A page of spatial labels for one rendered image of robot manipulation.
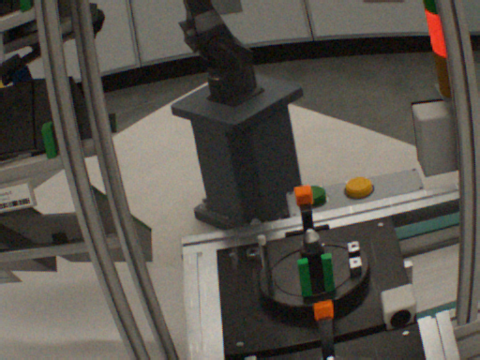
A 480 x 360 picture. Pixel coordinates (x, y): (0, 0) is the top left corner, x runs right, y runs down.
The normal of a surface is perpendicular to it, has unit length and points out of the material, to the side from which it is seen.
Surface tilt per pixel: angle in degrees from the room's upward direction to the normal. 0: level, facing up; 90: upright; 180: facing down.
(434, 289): 0
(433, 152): 90
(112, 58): 90
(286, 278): 0
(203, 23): 60
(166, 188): 0
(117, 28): 90
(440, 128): 90
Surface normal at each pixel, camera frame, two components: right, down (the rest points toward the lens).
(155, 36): -0.02, 0.50
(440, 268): -0.17, -0.85
